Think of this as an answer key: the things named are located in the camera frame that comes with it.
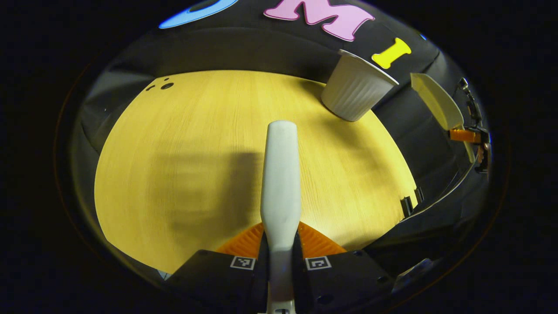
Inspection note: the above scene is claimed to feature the white dustpan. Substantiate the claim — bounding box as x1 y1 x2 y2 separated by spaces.
410 73 476 164

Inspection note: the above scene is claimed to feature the black backdrop cloth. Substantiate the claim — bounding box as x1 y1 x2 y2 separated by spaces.
72 0 491 262

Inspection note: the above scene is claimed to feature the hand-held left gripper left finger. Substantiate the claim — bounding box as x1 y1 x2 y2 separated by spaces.
168 222 269 312

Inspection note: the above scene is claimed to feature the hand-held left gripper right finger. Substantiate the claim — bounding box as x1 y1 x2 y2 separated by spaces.
292 222 395 312

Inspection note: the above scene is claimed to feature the white ribbed garbage bin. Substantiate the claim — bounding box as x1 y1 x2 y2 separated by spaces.
321 49 399 122

